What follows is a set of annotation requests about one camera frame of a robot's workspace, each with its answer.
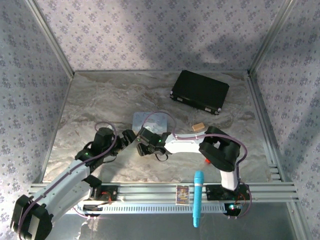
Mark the circuit board with green light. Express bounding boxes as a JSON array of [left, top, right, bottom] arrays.
[[224, 202, 245, 216]]

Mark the aluminium rail frame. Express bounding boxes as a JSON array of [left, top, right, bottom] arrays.
[[26, 182, 300, 204]]

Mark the colourful picture card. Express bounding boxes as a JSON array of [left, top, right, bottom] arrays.
[[175, 184, 190, 207]]

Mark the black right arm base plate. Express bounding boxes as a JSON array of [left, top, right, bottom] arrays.
[[205, 184, 252, 201]]

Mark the white slotted cable duct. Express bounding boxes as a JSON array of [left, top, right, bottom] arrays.
[[74, 202, 227, 215]]

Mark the black hard case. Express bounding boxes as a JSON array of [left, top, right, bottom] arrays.
[[169, 69, 231, 116]]

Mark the aluminium corner post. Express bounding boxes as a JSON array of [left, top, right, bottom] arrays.
[[247, 0, 301, 76], [24, 0, 76, 77]]

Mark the pastel cartoon tin box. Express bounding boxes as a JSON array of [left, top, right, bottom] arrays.
[[132, 111, 169, 137]]

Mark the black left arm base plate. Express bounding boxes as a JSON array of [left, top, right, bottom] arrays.
[[89, 185, 119, 202]]

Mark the blue toy microphone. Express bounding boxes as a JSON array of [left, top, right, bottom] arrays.
[[192, 170, 205, 228]]

